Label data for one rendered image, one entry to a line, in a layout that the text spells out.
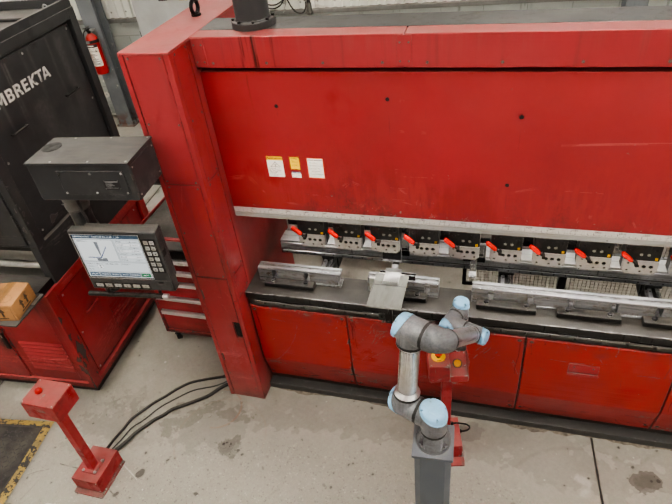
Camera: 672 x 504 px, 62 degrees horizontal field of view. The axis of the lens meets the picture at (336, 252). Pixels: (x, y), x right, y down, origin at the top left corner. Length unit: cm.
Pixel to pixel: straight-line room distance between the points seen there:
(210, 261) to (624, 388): 230
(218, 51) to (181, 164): 55
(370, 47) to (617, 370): 204
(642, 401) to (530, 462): 69
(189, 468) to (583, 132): 282
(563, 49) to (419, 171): 78
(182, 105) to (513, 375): 223
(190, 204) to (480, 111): 146
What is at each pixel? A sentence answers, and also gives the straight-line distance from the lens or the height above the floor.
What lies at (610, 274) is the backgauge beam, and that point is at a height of 94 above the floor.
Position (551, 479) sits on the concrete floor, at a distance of 356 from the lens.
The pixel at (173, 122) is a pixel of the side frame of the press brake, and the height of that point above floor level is 198.
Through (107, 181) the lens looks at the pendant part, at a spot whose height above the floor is 186.
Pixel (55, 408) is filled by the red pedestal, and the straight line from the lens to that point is 329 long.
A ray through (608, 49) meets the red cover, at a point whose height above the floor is 223.
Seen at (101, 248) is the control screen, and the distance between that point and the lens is 289.
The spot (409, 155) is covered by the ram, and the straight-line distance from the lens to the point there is 263.
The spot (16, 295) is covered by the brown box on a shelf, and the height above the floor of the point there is 110.
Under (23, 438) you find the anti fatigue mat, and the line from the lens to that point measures 437.
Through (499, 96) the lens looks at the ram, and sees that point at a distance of 247.
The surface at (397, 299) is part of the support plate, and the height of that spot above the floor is 100.
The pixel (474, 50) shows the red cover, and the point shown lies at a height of 223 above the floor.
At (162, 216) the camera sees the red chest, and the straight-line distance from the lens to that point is 399.
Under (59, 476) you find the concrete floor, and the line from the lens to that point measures 406.
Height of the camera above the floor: 301
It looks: 38 degrees down
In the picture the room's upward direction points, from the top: 7 degrees counter-clockwise
